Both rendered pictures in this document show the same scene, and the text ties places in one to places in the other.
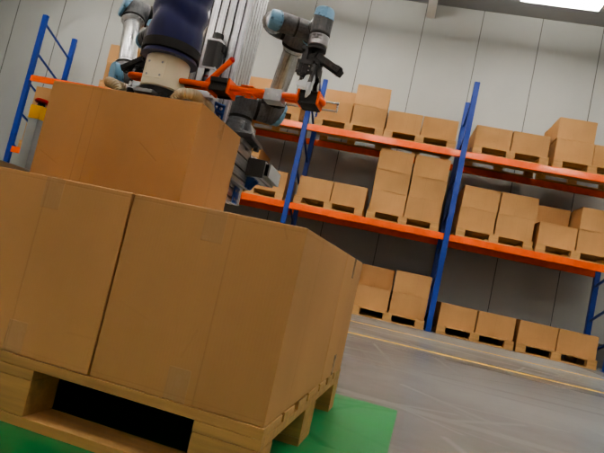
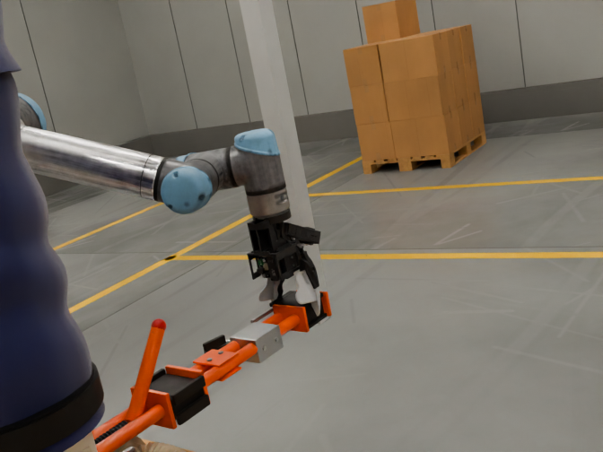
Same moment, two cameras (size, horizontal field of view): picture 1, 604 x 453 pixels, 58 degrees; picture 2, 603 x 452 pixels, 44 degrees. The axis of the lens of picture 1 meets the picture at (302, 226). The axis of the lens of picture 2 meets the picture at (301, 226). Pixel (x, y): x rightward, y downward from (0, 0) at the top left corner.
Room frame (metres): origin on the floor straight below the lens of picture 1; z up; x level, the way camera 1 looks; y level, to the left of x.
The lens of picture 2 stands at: (1.34, 1.31, 1.58)
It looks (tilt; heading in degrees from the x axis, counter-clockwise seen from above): 14 degrees down; 294
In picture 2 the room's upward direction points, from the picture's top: 11 degrees counter-clockwise
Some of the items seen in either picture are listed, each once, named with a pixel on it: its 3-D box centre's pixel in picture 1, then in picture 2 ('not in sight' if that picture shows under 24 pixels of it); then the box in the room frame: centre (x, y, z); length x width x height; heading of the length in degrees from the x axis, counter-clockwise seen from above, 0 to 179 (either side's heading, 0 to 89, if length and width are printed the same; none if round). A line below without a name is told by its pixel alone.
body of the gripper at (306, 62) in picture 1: (311, 63); (275, 245); (1.94, 0.10, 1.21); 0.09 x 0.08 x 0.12; 75
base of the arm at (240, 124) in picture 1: (238, 126); not in sight; (2.63, 0.41, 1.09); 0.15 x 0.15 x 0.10
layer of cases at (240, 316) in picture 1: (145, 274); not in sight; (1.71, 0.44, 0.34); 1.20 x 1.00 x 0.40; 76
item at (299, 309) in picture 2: (309, 100); (302, 309); (1.93, 0.07, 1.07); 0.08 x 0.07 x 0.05; 75
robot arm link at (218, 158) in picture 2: (310, 31); (205, 173); (2.04, 0.13, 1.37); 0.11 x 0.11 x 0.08; 15
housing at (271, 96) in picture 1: (275, 97); (257, 342); (1.97, 0.20, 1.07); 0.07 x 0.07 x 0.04; 75
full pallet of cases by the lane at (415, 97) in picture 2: not in sight; (415, 80); (3.32, -6.90, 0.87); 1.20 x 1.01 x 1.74; 81
